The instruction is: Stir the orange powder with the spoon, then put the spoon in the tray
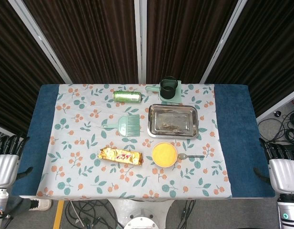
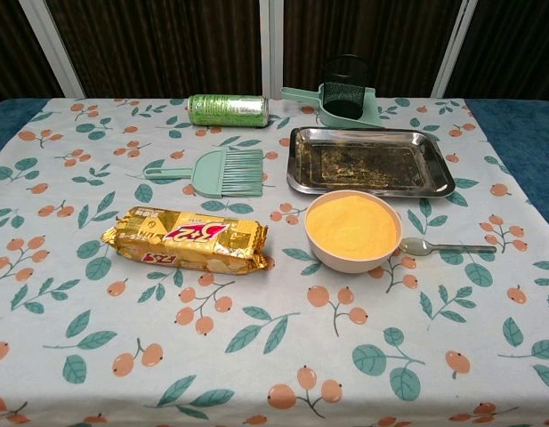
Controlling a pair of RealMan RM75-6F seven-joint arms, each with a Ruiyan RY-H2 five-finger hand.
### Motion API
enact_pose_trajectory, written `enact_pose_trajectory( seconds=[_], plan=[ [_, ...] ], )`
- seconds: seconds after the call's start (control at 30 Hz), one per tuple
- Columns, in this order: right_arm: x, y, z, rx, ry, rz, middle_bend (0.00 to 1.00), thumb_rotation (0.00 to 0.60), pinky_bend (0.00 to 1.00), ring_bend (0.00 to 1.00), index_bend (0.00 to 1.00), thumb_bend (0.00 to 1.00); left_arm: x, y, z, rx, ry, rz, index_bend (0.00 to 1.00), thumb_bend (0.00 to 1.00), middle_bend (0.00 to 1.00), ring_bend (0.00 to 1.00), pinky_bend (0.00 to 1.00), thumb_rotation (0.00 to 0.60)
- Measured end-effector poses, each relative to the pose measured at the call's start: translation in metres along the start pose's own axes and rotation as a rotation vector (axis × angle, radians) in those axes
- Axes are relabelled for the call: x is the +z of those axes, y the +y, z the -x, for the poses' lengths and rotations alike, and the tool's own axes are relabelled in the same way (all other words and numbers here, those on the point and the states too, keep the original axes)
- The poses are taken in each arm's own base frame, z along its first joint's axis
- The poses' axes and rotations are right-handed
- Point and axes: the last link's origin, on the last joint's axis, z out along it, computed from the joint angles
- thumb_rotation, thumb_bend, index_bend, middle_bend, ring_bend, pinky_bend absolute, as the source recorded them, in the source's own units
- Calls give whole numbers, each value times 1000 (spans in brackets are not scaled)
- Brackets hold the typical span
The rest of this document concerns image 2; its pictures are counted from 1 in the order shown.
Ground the bowl of orange powder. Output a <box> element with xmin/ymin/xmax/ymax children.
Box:
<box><xmin>304</xmin><ymin>189</ymin><xmax>404</xmax><ymax>274</ymax></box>

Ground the mint green hand brush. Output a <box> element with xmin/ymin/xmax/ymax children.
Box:
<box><xmin>143</xmin><ymin>148</ymin><xmax>265</xmax><ymax>199</ymax></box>

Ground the gold biscuit packet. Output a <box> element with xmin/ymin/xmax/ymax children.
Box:
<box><xmin>100</xmin><ymin>205</ymin><xmax>275</xmax><ymax>276</ymax></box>

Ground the clear plastic spoon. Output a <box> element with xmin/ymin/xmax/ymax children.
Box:
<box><xmin>398</xmin><ymin>237</ymin><xmax>497</xmax><ymax>258</ymax></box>

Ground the dark brown partition panel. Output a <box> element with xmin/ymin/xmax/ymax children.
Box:
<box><xmin>0</xmin><ymin>0</ymin><xmax>64</xmax><ymax>108</ymax></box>
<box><xmin>46</xmin><ymin>0</ymin><xmax>262</xmax><ymax>99</ymax></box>
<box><xmin>282</xmin><ymin>0</ymin><xmax>457</xmax><ymax>99</ymax></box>
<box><xmin>447</xmin><ymin>0</ymin><xmax>549</xmax><ymax>101</ymax></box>

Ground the floral printed tablecloth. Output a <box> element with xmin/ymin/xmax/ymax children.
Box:
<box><xmin>0</xmin><ymin>96</ymin><xmax>549</xmax><ymax>427</ymax></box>

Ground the green drink can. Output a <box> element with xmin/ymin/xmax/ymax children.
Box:
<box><xmin>187</xmin><ymin>93</ymin><xmax>270</xmax><ymax>129</ymax></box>

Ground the black mesh pen holder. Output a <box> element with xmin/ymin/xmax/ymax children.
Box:
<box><xmin>322</xmin><ymin>54</ymin><xmax>372</xmax><ymax>121</ymax></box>

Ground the mint green dustpan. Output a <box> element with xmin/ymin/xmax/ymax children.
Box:
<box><xmin>280</xmin><ymin>84</ymin><xmax>384</xmax><ymax>130</ymax></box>

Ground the white partition frame post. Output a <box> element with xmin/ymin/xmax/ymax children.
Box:
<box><xmin>432</xmin><ymin>0</ymin><xmax>479</xmax><ymax>99</ymax></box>
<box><xmin>18</xmin><ymin>0</ymin><xmax>87</xmax><ymax>100</ymax></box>
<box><xmin>259</xmin><ymin>0</ymin><xmax>287</xmax><ymax>100</ymax></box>

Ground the rectangular stainless steel tray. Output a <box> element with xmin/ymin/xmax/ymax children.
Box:
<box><xmin>286</xmin><ymin>125</ymin><xmax>456</xmax><ymax>197</ymax></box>

